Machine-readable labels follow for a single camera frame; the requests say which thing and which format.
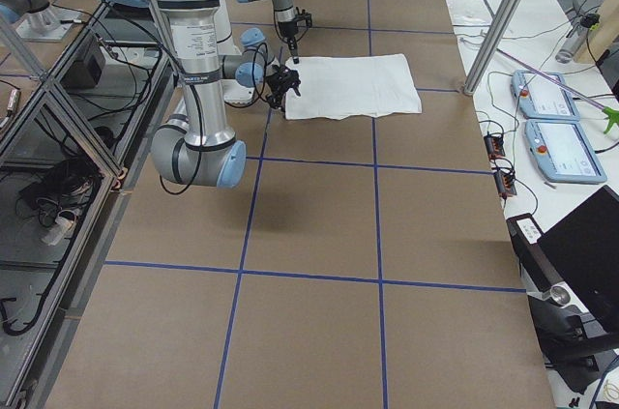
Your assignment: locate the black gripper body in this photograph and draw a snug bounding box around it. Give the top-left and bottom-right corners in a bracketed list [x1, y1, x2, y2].
[275, 7, 312, 49]
[265, 66, 301, 109]

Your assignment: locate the white long-sleeve printed shirt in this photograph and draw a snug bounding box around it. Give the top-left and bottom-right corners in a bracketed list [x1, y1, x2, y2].
[285, 53, 422, 120]

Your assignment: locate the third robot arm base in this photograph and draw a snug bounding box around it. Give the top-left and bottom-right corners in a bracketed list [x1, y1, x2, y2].
[1, 0, 82, 42]

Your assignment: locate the orange black connector block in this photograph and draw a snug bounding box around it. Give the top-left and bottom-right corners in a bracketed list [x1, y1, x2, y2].
[484, 133, 506, 161]

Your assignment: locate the upper blue teach pendant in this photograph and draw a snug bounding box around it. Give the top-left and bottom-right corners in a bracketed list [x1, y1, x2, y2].
[512, 70, 580, 122]

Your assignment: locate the blue teach pendant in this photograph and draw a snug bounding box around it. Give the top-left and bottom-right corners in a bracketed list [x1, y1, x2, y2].
[524, 119, 607, 185]
[512, 70, 580, 122]

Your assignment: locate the lower blue teach pendant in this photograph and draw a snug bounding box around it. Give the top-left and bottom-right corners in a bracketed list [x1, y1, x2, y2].
[524, 119, 607, 185]

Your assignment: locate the metal reacher grabber tool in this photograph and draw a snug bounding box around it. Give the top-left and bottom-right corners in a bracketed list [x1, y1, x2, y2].
[496, 48, 619, 133]

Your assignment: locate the black laptop computer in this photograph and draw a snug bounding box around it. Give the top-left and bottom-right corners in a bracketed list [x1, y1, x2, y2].
[507, 185, 618, 329]

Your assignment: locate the black monitor stand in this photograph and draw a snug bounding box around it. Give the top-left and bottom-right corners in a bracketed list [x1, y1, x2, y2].
[527, 295, 618, 394]

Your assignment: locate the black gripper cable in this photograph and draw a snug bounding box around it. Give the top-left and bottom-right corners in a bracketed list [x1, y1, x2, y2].
[159, 41, 286, 195]

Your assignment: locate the aluminium frame post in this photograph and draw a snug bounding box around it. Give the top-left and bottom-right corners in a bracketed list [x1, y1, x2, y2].
[462, 0, 521, 96]

